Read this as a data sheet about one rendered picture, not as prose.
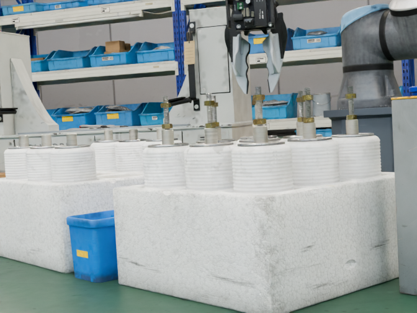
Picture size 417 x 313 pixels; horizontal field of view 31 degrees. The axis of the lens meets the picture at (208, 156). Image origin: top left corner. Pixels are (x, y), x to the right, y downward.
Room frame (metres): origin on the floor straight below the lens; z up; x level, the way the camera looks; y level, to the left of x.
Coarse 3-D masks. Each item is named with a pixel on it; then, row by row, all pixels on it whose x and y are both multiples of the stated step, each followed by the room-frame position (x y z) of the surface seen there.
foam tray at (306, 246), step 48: (144, 192) 1.28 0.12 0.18; (192, 192) 1.19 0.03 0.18; (288, 192) 1.11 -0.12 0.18; (336, 192) 1.18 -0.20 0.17; (384, 192) 1.26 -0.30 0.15; (144, 240) 1.29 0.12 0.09; (192, 240) 1.19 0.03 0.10; (240, 240) 1.11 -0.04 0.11; (288, 240) 1.10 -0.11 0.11; (336, 240) 1.17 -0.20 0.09; (384, 240) 1.26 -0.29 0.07; (144, 288) 1.30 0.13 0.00; (192, 288) 1.20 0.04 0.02; (240, 288) 1.11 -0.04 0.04; (288, 288) 1.09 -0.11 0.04; (336, 288) 1.17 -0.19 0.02
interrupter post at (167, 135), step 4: (164, 132) 1.34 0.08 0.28; (168, 132) 1.34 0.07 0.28; (172, 132) 1.35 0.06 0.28; (164, 136) 1.34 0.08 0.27; (168, 136) 1.34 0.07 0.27; (172, 136) 1.35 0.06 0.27; (164, 140) 1.34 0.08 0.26; (168, 140) 1.34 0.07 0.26; (172, 140) 1.34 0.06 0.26; (164, 144) 1.34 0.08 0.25; (168, 144) 1.34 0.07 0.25; (172, 144) 1.34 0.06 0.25
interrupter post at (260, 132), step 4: (256, 128) 1.17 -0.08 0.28; (260, 128) 1.16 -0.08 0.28; (264, 128) 1.17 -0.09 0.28; (256, 132) 1.17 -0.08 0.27; (260, 132) 1.16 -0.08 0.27; (264, 132) 1.17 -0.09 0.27; (256, 136) 1.17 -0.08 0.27; (260, 136) 1.17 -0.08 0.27; (264, 136) 1.17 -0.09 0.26; (256, 140) 1.17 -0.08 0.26; (260, 140) 1.16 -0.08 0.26; (264, 140) 1.17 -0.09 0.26
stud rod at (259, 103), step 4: (256, 88) 1.17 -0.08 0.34; (260, 88) 1.17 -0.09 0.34; (256, 92) 1.17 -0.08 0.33; (260, 92) 1.17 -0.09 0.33; (256, 100) 1.17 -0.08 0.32; (260, 100) 1.17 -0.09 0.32; (256, 104) 1.18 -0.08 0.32; (260, 104) 1.17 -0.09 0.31; (260, 108) 1.17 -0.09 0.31; (256, 112) 1.17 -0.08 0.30; (260, 112) 1.17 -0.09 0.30; (260, 116) 1.17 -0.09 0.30; (260, 124) 1.17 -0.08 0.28
